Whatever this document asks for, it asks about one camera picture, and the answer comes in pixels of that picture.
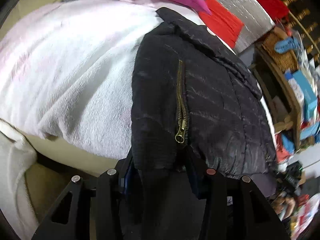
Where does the black quilted puffer jacket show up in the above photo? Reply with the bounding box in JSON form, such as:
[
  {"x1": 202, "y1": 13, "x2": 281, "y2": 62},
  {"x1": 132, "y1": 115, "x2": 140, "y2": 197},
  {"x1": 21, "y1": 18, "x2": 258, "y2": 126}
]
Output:
[{"x1": 131, "y1": 8, "x2": 276, "y2": 239}]

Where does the cream fleece blanket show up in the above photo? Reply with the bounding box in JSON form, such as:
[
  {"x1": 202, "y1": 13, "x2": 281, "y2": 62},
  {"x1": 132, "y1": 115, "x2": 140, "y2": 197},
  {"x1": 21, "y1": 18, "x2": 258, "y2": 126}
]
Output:
[{"x1": 1, "y1": 121, "x2": 39, "y2": 239}]

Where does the white fleece blanket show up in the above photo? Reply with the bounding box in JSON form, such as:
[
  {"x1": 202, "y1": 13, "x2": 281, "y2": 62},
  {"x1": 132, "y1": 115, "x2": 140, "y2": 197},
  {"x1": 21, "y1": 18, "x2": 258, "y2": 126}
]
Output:
[{"x1": 0, "y1": 0, "x2": 278, "y2": 160}]

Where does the light blue box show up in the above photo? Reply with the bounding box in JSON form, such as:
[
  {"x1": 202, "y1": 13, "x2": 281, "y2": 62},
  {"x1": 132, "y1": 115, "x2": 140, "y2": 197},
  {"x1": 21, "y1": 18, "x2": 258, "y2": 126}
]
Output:
[{"x1": 293, "y1": 70, "x2": 317, "y2": 124}]

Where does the wooden shelf unit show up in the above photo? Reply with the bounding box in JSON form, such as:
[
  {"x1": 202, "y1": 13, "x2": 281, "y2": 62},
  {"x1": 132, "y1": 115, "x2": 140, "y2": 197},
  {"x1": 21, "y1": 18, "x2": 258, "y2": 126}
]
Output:
[{"x1": 249, "y1": 27, "x2": 302, "y2": 150}]

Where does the wicker basket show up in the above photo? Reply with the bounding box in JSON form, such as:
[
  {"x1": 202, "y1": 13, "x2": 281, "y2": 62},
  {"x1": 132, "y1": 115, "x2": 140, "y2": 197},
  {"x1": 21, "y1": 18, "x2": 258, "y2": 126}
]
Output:
[{"x1": 260, "y1": 31, "x2": 299, "y2": 73}]

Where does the light blue cloth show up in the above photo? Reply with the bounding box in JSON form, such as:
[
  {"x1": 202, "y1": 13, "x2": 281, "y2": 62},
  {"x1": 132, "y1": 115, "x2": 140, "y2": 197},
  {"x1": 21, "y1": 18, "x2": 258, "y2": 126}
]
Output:
[{"x1": 274, "y1": 36, "x2": 301, "y2": 54}]

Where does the red pillow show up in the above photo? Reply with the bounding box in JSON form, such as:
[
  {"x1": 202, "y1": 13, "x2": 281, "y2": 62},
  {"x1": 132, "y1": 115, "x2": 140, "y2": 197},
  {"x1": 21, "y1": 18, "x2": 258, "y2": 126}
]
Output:
[{"x1": 199, "y1": 0, "x2": 244, "y2": 49}]

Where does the silver foil insulation headboard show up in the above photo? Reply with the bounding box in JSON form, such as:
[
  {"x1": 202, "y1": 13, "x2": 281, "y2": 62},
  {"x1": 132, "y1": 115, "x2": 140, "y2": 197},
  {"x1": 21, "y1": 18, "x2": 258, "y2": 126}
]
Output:
[{"x1": 217, "y1": 0, "x2": 274, "y2": 54}]

